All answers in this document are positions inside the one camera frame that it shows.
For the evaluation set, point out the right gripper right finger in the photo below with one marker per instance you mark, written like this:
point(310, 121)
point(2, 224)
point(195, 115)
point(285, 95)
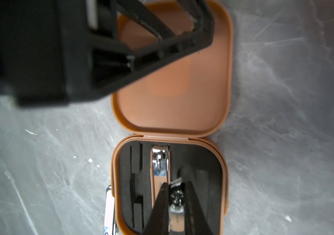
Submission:
point(195, 221)

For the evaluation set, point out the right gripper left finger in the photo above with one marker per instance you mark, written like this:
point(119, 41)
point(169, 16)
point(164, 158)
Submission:
point(158, 223)

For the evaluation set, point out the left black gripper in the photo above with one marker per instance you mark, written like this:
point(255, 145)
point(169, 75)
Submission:
point(53, 53)

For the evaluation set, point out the small brown nail clipper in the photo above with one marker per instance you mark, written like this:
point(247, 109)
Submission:
point(176, 206)

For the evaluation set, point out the brown nail file tool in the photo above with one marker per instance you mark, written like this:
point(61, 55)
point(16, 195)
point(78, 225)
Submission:
point(160, 173)

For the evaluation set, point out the brown clipper case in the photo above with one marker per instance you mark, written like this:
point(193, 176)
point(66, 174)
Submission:
point(176, 107)

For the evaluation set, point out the silver nail clipper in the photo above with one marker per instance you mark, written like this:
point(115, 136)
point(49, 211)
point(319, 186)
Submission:
point(109, 224)

